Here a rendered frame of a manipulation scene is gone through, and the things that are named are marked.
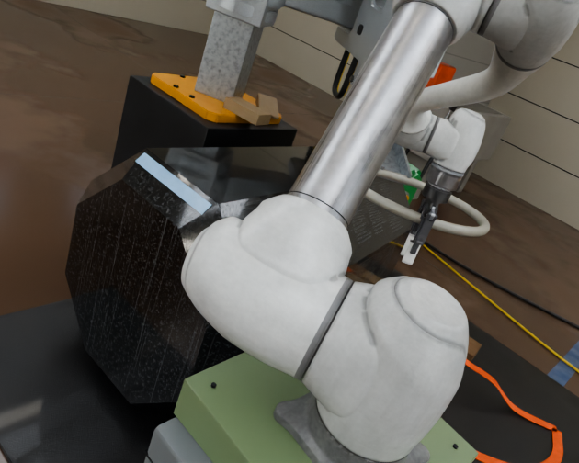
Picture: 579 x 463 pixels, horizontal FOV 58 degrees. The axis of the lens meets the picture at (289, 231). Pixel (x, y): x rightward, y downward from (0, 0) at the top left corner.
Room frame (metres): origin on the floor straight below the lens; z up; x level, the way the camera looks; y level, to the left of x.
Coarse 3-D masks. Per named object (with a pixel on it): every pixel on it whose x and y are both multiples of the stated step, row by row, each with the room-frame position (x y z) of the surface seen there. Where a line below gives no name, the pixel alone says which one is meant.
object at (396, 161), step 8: (352, 80) 2.41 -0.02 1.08; (392, 152) 2.03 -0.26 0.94; (400, 152) 2.00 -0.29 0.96; (392, 160) 1.98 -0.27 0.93; (400, 160) 1.97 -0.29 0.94; (384, 168) 1.90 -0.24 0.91; (392, 168) 1.93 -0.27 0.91; (400, 168) 1.94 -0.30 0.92; (408, 168) 1.89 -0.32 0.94; (408, 176) 1.86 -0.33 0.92
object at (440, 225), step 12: (396, 180) 1.85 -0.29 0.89; (408, 180) 1.86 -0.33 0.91; (372, 192) 1.46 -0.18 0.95; (384, 204) 1.43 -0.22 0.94; (396, 204) 1.42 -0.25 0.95; (456, 204) 1.78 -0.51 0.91; (468, 204) 1.76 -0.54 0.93; (408, 216) 1.40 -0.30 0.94; (420, 216) 1.40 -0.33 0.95; (480, 216) 1.66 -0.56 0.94; (432, 228) 1.40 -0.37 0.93; (444, 228) 1.40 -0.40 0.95; (456, 228) 1.42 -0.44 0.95; (468, 228) 1.45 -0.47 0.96; (480, 228) 1.49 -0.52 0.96
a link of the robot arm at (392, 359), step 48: (384, 288) 0.58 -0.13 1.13; (432, 288) 0.60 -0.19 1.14; (336, 336) 0.54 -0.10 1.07; (384, 336) 0.52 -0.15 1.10; (432, 336) 0.52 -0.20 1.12; (336, 384) 0.52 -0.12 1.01; (384, 384) 0.51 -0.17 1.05; (432, 384) 0.51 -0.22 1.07; (336, 432) 0.53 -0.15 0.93; (384, 432) 0.51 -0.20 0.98
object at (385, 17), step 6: (390, 0) 2.27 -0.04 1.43; (384, 6) 2.30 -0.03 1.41; (390, 6) 2.24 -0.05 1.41; (384, 12) 2.28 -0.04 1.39; (390, 12) 2.21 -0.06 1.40; (384, 18) 2.25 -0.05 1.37; (390, 18) 2.19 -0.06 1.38; (378, 24) 2.30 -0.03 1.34; (384, 24) 2.22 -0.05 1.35; (378, 30) 2.27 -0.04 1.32; (372, 36) 2.31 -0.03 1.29; (378, 36) 2.24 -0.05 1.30; (372, 42) 2.28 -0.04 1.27; (372, 48) 2.25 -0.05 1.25; (366, 54) 2.30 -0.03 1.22; (366, 60) 2.27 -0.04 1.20; (360, 66) 2.31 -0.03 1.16
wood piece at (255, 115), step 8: (224, 104) 2.33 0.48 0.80; (232, 104) 2.31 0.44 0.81; (240, 104) 2.30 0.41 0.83; (248, 104) 2.36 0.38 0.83; (240, 112) 2.29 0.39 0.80; (248, 112) 2.27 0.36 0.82; (256, 112) 2.27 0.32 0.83; (264, 112) 2.32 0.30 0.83; (248, 120) 2.27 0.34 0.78; (256, 120) 2.25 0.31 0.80; (264, 120) 2.30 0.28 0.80
